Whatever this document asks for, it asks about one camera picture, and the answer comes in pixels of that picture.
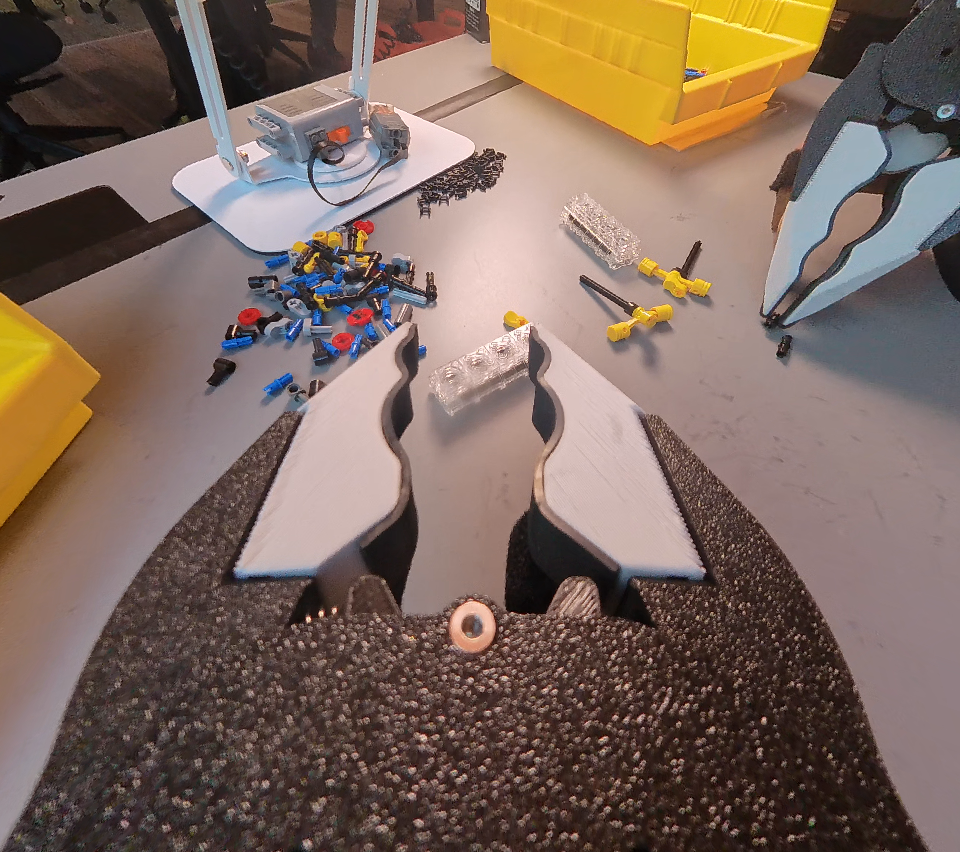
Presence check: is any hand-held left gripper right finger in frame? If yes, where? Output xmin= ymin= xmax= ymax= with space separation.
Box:
xmin=528 ymin=325 xmax=709 ymax=583

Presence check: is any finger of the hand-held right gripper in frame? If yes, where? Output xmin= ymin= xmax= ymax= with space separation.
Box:
xmin=774 ymin=158 xmax=960 ymax=331
xmin=759 ymin=119 xmax=892 ymax=329

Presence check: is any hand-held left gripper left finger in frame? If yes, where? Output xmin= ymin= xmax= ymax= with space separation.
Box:
xmin=232 ymin=323 xmax=421 ymax=581

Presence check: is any yellow piston axle assembly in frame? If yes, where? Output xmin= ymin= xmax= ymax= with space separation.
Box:
xmin=579 ymin=274 xmax=674 ymax=341
xmin=639 ymin=240 xmax=712 ymax=298

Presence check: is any clear toy brick block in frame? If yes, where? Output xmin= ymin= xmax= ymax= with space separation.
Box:
xmin=429 ymin=330 xmax=537 ymax=416
xmin=561 ymin=192 xmax=642 ymax=268

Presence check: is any pile of small toy pieces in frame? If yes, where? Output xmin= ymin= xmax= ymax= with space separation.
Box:
xmin=208 ymin=219 xmax=440 ymax=403

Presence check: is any grey desk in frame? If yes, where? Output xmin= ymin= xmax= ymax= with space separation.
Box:
xmin=0 ymin=34 xmax=960 ymax=852

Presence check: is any yellow plastic bin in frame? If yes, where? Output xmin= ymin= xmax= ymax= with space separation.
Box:
xmin=480 ymin=0 xmax=846 ymax=151
xmin=0 ymin=293 xmax=102 ymax=526

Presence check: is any white book stand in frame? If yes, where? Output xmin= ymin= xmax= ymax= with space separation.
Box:
xmin=0 ymin=0 xmax=481 ymax=254

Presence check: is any grey toy motor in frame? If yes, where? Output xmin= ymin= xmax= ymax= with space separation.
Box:
xmin=367 ymin=105 xmax=414 ymax=164

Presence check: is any grey battery box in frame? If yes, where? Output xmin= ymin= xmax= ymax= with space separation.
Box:
xmin=253 ymin=85 xmax=370 ymax=164

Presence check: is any black office chair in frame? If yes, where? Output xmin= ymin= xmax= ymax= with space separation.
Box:
xmin=0 ymin=4 xmax=129 ymax=181

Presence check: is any black cable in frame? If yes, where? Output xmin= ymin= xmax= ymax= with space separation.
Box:
xmin=307 ymin=135 xmax=406 ymax=208

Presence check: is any pile of black chain links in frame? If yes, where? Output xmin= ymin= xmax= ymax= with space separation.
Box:
xmin=416 ymin=148 xmax=507 ymax=219

